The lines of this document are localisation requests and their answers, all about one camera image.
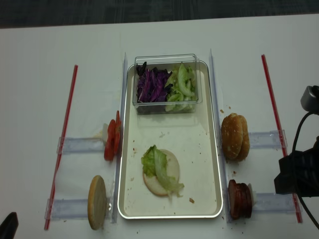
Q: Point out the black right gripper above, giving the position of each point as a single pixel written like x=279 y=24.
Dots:
x=299 y=173

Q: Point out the round sausage meat patty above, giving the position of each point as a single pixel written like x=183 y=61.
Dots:
x=234 y=193

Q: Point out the rear meat patty slice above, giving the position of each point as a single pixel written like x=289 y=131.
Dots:
x=249 y=202

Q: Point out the shredded green lettuce pile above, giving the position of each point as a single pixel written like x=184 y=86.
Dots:
x=181 y=85

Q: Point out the green lettuce leaf on bun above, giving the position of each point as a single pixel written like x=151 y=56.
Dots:
x=158 y=162

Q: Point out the rear tomato slice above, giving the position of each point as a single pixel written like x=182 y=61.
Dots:
x=117 y=134

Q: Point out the tomato slice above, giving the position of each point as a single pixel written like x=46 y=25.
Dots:
x=110 y=142
x=117 y=134

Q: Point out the front tomato slice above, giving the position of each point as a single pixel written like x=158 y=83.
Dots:
x=110 y=142

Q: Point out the white pusher block tomato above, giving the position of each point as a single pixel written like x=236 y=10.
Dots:
x=104 y=135

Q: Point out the white pusher block patty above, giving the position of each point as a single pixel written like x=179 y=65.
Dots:
x=253 y=194

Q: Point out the rear sesame bun top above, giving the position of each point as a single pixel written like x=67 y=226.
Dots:
x=245 y=147

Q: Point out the sesame bun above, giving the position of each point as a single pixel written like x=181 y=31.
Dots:
x=232 y=136
x=245 y=147

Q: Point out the right red straw strip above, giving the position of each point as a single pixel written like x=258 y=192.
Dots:
x=279 y=127

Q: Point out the red straw strip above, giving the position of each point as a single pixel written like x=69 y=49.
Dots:
x=63 y=134
x=279 y=127

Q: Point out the front sesame bun top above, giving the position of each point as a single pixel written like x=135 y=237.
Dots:
x=232 y=136

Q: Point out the white rectangular metal tray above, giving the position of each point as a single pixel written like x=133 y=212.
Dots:
x=191 y=138

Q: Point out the bottom bun slice on tray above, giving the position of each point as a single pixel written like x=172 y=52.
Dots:
x=172 y=170

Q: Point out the clear plastic salad container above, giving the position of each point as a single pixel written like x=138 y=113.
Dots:
x=168 y=62

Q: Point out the shredded purple cabbage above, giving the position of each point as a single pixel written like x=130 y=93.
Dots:
x=151 y=83

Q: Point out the upright bun slice left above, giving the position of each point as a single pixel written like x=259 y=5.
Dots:
x=97 y=202

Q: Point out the left red straw strip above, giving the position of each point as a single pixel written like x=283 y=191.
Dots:
x=63 y=134

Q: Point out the black left robot gripper tip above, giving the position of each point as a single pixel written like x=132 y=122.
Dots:
x=9 y=226

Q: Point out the clear right bun holder rail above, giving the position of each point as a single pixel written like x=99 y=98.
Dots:
x=275 y=139

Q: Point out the clear bun holder rail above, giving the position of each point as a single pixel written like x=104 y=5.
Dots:
x=275 y=139
x=66 y=209

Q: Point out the clear patty holder rail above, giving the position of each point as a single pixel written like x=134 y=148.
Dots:
x=274 y=203

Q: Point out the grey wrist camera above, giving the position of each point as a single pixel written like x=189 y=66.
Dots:
x=310 y=99

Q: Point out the clear tomato holder rail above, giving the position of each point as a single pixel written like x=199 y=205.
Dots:
x=67 y=145

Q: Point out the clear left bun holder rail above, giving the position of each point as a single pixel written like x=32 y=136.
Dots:
x=66 y=209

